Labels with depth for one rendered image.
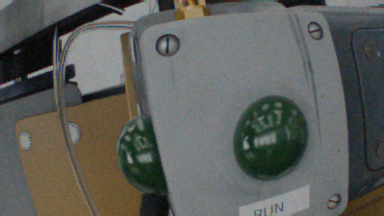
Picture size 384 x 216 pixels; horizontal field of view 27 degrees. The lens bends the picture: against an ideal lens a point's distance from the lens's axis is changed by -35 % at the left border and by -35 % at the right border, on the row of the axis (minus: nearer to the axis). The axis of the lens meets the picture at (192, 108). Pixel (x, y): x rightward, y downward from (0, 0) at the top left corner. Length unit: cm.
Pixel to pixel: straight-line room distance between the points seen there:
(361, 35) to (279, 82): 8
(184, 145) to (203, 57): 3
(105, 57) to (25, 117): 478
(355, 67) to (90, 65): 517
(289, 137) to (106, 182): 45
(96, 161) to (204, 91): 43
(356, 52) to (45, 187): 44
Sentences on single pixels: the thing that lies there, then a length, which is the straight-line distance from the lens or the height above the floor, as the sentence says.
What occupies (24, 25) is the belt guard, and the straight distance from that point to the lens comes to 74.
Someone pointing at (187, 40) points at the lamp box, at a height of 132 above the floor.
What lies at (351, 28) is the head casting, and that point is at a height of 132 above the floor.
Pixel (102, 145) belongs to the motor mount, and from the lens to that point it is 80.
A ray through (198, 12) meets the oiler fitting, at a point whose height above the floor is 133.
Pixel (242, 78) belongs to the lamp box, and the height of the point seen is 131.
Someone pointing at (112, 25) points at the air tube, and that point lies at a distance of 52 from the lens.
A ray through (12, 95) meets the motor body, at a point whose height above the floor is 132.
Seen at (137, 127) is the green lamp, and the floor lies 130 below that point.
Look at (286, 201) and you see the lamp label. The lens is 38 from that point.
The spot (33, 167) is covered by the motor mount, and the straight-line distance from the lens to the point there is 81.
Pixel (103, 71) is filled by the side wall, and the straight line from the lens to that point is 559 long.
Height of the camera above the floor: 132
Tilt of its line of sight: 3 degrees down
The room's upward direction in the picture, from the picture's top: 10 degrees counter-clockwise
